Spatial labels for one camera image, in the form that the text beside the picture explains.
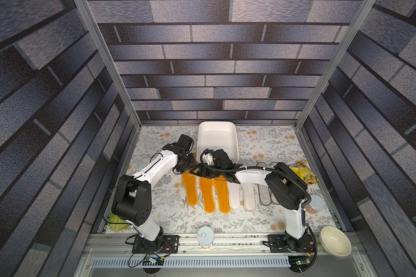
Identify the left grey insole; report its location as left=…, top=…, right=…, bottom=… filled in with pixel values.
left=255, top=162, right=273, bottom=207

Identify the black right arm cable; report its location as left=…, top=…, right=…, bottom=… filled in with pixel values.
left=199, top=148, right=313, bottom=208

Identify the left white insole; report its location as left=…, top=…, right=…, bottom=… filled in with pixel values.
left=227, top=182, right=240, bottom=211

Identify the green cabbage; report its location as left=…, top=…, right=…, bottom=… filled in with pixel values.
left=107, top=214, right=131, bottom=232

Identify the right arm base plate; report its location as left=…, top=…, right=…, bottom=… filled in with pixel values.
left=266, top=233, right=316, bottom=253

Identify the grey insole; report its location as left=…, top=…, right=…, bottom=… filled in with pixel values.
left=255, top=162, right=273, bottom=207
left=268, top=162, right=281, bottom=205

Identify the white plastic storage box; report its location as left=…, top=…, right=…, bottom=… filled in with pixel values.
left=196, top=121, right=239, bottom=163

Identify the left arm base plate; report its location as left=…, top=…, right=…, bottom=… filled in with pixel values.
left=132, top=234, right=180, bottom=255

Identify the right grey insole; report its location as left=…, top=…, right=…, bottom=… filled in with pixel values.
left=268, top=162, right=281, bottom=205

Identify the aluminium front rail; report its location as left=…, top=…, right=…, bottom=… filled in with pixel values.
left=84, top=232, right=365, bottom=257

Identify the yellow snack bag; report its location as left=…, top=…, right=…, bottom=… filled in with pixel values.
left=289, top=161, right=320, bottom=186

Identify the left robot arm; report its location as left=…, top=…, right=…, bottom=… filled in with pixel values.
left=111, top=135, right=196, bottom=242

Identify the round tin can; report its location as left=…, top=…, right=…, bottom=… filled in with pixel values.
left=309, top=195, right=325, bottom=211

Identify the cream ceramic bowl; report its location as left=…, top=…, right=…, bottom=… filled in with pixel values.
left=320, top=226, right=352, bottom=257

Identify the white insole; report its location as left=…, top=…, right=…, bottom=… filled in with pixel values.
left=227, top=182, right=240, bottom=211
left=240, top=183, right=256, bottom=212

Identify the right white insole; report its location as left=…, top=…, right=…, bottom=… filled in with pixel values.
left=240, top=183, right=256, bottom=212

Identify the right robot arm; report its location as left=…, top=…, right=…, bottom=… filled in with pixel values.
left=191, top=150, right=312, bottom=244

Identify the floral patterned table mat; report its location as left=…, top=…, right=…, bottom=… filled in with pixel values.
left=104, top=125, right=337, bottom=234

